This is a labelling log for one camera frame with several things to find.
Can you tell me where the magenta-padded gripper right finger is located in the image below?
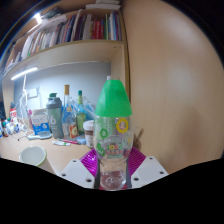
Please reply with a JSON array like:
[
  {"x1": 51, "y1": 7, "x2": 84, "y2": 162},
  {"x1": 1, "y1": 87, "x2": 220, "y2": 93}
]
[{"x1": 125, "y1": 146, "x2": 170, "y2": 190}]

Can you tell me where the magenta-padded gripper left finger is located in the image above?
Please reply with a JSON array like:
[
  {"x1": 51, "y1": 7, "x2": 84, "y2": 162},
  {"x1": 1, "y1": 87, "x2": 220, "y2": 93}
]
[{"x1": 59, "y1": 148, "x2": 101, "y2": 190}]

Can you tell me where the clear bottle with green cap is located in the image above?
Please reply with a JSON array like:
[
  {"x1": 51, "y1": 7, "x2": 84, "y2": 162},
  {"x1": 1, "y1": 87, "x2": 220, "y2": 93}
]
[{"x1": 93, "y1": 79, "x2": 134, "y2": 191}]

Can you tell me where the pink pen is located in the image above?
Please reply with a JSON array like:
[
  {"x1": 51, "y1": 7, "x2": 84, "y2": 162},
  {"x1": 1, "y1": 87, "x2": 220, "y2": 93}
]
[{"x1": 59, "y1": 138, "x2": 80, "y2": 145}]

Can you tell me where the white marker pen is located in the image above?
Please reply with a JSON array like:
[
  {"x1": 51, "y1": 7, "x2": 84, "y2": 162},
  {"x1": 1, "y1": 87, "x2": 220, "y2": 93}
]
[{"x1": 51, "y1": 139, "x2": 72, "y2": 147}]

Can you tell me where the brown jar with white lid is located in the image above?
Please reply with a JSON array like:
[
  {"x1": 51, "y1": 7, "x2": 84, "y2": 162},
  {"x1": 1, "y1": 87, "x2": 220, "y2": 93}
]
[{"x1": 82, "y1": 119, "x2": 96, "y2": 149}]

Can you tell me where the green glass bottle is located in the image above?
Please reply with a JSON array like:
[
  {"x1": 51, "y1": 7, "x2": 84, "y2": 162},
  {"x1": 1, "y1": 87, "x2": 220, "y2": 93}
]
[{"x1": 75, "y1": 89, "x2": 89, "y2": 136}]

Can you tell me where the clear bottle with yellow cap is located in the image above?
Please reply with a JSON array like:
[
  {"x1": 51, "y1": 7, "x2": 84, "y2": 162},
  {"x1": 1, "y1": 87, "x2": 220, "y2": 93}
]
[{"x1": 62, "y1": 84, "x2": 80, "y2": 140}]

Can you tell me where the grey shaker bottle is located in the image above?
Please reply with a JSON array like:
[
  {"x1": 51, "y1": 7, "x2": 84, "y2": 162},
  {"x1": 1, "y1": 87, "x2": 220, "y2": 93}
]
[{"x1": 45, "y1": 92, "x2": 65, "y2": 140}]

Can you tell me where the blue and white carton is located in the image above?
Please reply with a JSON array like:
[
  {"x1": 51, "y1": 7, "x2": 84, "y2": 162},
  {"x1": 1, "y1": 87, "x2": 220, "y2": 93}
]
[{"x1": 30, "y1": 108, "x2": 51, "y2": 136}]

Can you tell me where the white desk lamp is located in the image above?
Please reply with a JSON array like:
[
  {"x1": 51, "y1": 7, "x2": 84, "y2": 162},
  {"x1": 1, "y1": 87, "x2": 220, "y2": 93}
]
[{"x1": 17, "y1": 74, "x2": 32, "y2": 133}]

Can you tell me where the red and white small container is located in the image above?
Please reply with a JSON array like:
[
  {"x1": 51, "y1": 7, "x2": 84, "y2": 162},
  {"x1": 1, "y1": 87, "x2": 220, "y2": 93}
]
[{"x1": 9, "y1": 107, "x2": 19, "y2": 123}]

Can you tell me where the wooden shelf unit with books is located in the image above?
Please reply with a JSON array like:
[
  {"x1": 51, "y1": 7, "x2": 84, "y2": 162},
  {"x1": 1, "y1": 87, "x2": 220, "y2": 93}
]
[{"x1": 0, "y1": 0, "x2": 130, "y2": 111}]

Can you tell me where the white mug with green handle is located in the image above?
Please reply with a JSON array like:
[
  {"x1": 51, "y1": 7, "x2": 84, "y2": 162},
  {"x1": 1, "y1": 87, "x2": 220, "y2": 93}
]
[{"x1": 18, "y1": 145, "x2": 56, "y2": 175}]

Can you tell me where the white wall socket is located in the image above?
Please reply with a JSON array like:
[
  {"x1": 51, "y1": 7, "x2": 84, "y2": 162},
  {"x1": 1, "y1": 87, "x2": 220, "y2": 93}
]
[{"x1": 28, "y1": 88, "x2": 39, "y2": 99}]

